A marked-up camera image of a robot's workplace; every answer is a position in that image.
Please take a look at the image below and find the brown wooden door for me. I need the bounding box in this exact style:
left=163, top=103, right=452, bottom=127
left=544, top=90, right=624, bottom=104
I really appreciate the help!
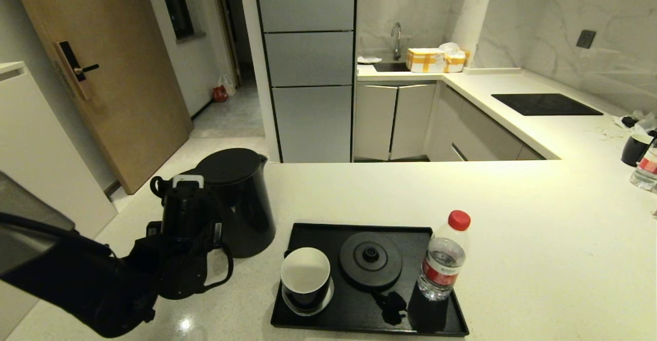
left=9, top=0, right=194, bottom=195

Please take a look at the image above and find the water bottle red label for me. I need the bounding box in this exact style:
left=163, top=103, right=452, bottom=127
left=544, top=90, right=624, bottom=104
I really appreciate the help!
left=630, top=138, right=657, bottom=191
left=417, top=210, right=472, bottom=301

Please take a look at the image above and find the crumpled white plastic wrapper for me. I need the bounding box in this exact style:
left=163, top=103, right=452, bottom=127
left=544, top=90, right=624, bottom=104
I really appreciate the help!
left=613, top=110, right=657, bottom=136

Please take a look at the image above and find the black mug white interior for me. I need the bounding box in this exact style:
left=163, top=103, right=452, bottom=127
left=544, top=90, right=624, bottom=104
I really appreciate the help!
left=621, top=134, right=653, bottom=167
left=281, top=247, right=332, bottom=309

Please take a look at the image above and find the black gold door lock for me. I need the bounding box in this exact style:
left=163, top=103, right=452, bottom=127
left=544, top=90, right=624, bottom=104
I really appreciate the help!
left=54, top=41, right=101, bottom=100

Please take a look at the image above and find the chrome sink faucet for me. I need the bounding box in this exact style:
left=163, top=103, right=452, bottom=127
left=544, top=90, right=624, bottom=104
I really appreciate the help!
left=390, top=22, right=403, bottom=61

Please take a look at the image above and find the small cardboard box yellow tape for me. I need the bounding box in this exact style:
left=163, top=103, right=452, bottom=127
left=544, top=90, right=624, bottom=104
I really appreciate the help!
left=443, top=50, right=470, bottom=72

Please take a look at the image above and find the black induction cooktop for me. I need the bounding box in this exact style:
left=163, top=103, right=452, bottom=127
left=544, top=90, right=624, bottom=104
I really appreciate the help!
left=492, top=93, right=604, bottom=117

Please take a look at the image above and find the tall grey refrigerator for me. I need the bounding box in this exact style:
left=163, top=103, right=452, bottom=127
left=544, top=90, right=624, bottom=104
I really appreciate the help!
left=253, top=0, right=358, bottom=163

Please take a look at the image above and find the beige lower cabinet door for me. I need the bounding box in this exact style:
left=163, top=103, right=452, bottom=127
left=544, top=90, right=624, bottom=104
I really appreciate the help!
left=354, top=84, right=398, bottom=160
left=391, top=84, right=437, bottom=160

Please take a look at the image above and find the black electric kettle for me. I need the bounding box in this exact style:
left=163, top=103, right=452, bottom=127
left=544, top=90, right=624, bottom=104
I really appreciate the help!
left=191, top=148, right=277, bottom=259

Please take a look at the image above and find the round black kettle base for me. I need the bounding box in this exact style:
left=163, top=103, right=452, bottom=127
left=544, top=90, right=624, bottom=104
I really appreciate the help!
left=339, top=232, right=403, bottom=293

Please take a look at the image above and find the white storage cabinet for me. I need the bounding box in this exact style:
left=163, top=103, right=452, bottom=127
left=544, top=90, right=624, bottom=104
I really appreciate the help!
left=0, top=62, right=119, bottom=326

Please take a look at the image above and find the black rectangular serving tray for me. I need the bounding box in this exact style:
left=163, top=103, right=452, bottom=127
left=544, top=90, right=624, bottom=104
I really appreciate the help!
left=270, top=222, right=470, bottom=337

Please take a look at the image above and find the beige drawer cabinet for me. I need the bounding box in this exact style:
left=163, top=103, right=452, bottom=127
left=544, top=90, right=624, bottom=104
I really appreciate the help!
left=426, top=84, right=546, bottom=162

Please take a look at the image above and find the dark window pane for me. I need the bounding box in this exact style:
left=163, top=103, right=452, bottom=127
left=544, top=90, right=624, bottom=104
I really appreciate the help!
left=157, top=0, right=197, bottom=41

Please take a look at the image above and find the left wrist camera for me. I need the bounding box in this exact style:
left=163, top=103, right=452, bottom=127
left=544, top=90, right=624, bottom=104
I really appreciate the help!
left=150, top=175, right=212, bottom=239

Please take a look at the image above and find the thin white cable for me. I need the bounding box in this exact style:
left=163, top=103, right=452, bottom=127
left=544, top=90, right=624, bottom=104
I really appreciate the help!
left=595, top=126, right=626, bottom=141

